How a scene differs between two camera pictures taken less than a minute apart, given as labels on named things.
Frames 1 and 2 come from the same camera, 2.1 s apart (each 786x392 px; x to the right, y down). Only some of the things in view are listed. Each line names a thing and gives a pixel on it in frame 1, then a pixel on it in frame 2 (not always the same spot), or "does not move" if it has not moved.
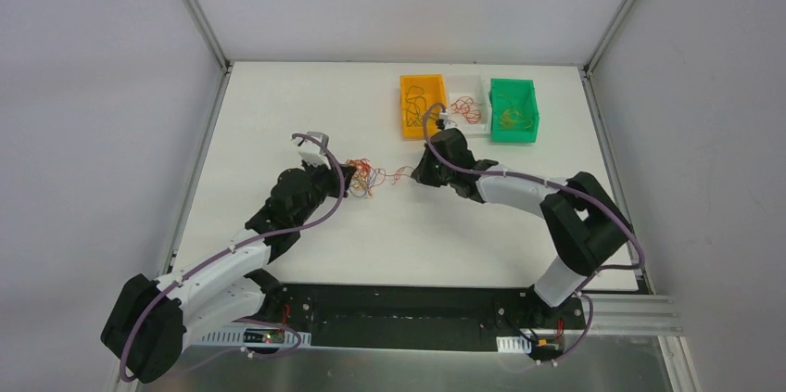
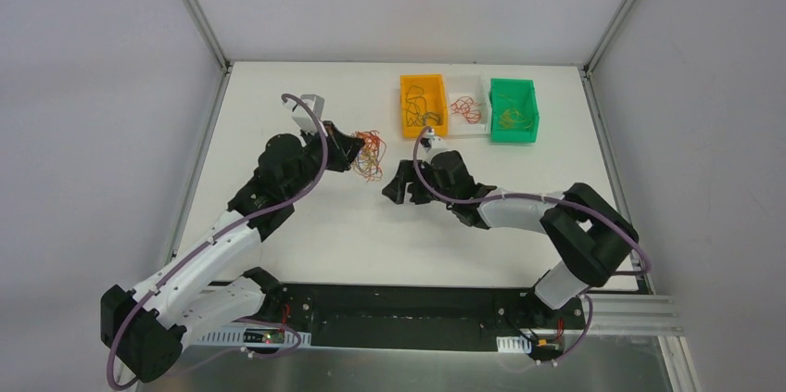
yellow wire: x=512 y=120 does not move
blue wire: x=417 y=104 does not move
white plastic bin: x=468 y=100 does not move
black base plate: x=425 y=317 does not move
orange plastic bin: x=417 y=93 does not move
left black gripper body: x=338 y=180 to x=335 y=146
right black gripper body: x=429 y=167 to x=415 y=183
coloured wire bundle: x=367 y=177 to x=368 y=163
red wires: x=465 y=106 does not move
